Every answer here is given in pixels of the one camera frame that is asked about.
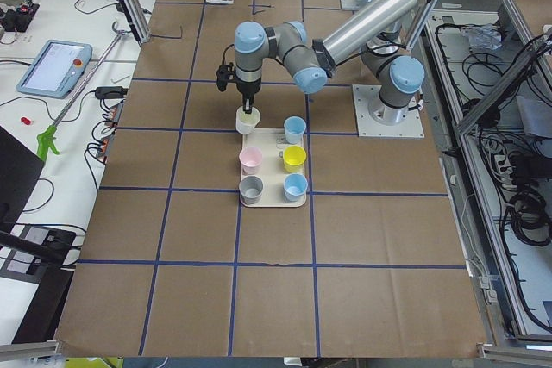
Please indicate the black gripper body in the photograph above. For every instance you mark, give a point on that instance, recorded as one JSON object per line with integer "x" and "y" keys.
{"x": 247, "y": 89}

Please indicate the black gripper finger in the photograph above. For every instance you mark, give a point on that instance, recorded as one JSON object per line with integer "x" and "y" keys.
{"x": 247, "y": 107}

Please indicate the white cup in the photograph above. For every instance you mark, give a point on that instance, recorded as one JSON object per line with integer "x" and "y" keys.
{"x": 245, "y": 123}

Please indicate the light blue cup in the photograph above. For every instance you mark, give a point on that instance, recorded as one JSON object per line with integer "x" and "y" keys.
{"x": 294, "y": 127}
{"x": 295, "y": 187}

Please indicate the pink cup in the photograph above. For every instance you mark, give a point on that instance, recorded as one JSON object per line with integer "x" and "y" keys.
{"x": 251, "y": 159}

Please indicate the yellow cup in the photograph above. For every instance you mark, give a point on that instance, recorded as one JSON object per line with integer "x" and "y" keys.
{"x": 294, "y": 157}

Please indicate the grey cup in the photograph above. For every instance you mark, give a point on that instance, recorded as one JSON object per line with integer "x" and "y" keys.
{"x": 251, "y": 188}

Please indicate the cream serving tray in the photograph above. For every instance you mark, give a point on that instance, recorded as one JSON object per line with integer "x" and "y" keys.
{"x": 272, "y": 143}

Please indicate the blue teach pendant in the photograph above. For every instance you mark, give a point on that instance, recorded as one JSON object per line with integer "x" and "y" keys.
{"x": 56, "y": 69}

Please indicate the reacher grabber tool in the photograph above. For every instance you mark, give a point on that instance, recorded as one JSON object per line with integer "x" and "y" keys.
{"x": 46, "y": 138}

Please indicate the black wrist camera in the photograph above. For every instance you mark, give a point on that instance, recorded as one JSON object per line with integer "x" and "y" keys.
{"x": 225, "y": 75}

